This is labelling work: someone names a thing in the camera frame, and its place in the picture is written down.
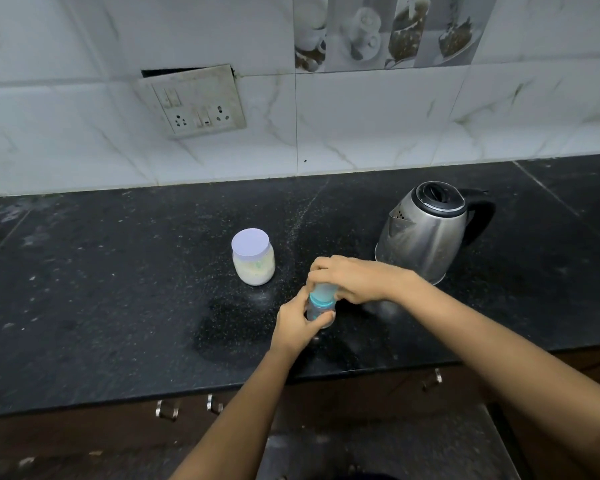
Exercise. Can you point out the brown wooden cabinet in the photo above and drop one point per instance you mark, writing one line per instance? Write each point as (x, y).
(300, 409)

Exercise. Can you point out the person's right hand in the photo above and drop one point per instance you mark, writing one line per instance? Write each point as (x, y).
(360, 279)

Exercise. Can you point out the translucent blue bottle cap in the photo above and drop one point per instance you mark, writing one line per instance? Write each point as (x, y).
(324, 292)

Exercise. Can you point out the white powder jar with lid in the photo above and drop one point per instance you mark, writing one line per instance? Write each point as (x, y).
(252, 257)

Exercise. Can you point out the clear baby bottle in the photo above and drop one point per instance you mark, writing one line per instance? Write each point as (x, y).
(320, 310)

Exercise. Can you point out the person's right forearm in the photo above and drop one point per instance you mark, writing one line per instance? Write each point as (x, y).
(505, 374)

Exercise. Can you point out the decorative cup picture tile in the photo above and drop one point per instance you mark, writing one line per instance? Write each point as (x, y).
(385, 29)

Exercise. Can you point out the person's left forearm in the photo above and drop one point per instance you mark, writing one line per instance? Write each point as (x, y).
(235, 419)

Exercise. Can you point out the white wall switch socket plate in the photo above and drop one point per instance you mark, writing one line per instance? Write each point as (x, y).
(195, 102)

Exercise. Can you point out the person's left hand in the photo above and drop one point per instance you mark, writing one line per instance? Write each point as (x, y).
(292, 327)

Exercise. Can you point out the stainless steel electric kettle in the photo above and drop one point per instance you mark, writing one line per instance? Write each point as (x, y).
(425, 232)

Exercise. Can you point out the person's right thumb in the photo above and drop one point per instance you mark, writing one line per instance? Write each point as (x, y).
(341, 293)

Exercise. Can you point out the person's left thumb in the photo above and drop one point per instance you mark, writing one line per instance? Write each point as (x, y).
(321, 322)

